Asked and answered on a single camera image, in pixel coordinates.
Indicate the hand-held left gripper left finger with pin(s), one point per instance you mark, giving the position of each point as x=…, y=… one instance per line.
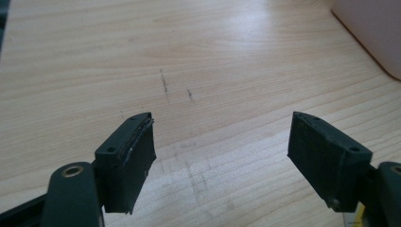
x=124, y=170

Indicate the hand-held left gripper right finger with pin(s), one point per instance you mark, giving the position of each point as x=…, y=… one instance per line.
x=327, y=164

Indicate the pink storage box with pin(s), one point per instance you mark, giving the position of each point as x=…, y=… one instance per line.
x=375, y=28

